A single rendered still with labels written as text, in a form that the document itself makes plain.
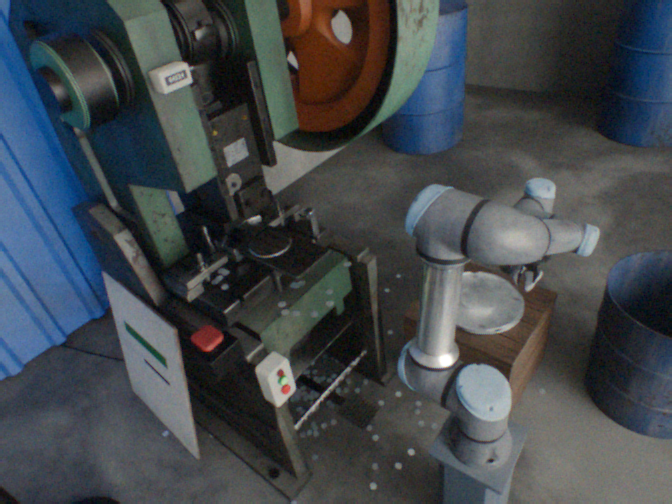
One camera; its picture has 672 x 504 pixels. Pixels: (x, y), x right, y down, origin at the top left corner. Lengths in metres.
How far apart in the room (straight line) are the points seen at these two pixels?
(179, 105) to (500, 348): 1.17
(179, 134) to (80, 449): 1.43
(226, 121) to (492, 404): 0.90
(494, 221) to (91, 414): 1.84
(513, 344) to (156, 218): 1.17
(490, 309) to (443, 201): 0.85
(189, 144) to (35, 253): 1.44
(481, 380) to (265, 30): 0.95
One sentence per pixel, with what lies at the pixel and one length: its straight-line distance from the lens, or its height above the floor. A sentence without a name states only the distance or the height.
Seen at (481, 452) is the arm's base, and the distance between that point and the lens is 1.24.
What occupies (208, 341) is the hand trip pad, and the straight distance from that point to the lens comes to 1.20.
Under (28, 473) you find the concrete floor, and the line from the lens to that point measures 2.27.
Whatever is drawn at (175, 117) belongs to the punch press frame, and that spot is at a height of 1.23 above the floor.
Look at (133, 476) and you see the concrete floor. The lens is 2.03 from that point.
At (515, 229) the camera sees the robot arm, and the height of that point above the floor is 1.06.
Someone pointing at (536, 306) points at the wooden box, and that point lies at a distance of 1.79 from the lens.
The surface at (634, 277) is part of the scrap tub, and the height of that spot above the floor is 0.37.
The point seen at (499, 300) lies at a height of 0.37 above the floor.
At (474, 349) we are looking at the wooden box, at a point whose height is 0.34.
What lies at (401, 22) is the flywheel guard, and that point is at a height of 1.31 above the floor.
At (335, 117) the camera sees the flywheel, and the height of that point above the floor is 1.04.
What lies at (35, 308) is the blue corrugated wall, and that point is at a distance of 2.54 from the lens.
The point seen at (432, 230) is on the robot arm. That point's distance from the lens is 0.93.
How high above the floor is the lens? 1.59
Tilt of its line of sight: 37 degrees down
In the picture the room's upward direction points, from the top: 9 degrees counter-clockwise
